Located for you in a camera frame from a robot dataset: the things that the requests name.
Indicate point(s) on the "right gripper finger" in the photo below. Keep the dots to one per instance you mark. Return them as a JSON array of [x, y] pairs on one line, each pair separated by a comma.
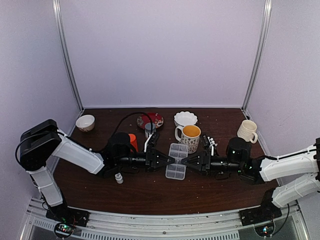
[[193, 166], [193, 158]]

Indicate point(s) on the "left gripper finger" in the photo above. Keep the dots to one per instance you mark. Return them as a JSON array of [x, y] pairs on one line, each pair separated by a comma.
[[160, 164], [163, 158]]

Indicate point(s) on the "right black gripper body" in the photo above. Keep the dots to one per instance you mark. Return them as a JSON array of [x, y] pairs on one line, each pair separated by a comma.
[[206, 163]]

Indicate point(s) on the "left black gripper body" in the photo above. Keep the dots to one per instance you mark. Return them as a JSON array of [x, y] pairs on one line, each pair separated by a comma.
[[149, 161]]

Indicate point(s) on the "clear plastic pill organizer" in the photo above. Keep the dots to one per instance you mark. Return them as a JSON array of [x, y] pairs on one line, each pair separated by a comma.
[[177, 170]]

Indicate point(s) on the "orange pill bottle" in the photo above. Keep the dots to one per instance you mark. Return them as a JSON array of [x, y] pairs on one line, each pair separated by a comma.
[[133, 143]]

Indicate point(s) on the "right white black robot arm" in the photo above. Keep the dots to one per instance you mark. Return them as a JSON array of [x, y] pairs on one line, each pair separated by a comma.
[[262, 169]]

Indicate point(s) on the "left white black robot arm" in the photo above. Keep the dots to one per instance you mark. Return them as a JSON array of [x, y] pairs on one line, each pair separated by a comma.
[[46, 140]]

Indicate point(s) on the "patterned mug yellow inside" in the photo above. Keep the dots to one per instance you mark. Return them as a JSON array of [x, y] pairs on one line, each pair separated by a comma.
[[188, 135]]

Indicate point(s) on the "grey lid pill bottle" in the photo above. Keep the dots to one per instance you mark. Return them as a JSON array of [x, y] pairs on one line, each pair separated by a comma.
[[149, 129]]

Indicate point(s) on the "red patterned plate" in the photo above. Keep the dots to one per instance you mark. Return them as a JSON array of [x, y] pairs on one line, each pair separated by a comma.
[[155, 117]]

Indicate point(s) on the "small white bottle left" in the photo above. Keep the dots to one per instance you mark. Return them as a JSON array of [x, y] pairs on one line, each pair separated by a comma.
[[119, 178]]

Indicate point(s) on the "white scalloped bowl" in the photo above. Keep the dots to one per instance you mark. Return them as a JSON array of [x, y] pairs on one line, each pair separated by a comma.
[[185, 118]]

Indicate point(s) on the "cream ribbed mug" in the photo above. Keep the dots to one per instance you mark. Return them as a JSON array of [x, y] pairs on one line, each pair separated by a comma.
[[248, 131]]

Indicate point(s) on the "small white bowl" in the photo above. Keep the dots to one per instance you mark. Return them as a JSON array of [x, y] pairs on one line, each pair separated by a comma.
[[85, 123]]

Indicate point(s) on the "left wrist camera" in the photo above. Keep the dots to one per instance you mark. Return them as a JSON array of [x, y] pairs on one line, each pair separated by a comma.
[[151, 141]]

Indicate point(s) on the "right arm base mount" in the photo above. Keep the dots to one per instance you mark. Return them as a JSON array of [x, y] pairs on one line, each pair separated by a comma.
[[252, 216]]

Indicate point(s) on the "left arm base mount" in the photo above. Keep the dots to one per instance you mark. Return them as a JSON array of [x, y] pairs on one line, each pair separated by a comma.
[[70, 216]]

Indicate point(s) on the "front aluminium rail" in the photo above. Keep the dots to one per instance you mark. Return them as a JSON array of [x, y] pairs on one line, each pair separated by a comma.
[[223, 225]]

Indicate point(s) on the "right aluminium frame post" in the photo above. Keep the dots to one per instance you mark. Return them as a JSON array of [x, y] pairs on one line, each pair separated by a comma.
[[264, 30]]

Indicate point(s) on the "aluminium frame post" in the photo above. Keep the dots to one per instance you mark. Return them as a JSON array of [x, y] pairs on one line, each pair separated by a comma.
[[264, 30], [65, 53]]

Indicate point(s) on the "left aluminium frame post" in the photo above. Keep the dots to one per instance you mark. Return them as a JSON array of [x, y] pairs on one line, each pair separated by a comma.
[[65, 53]]

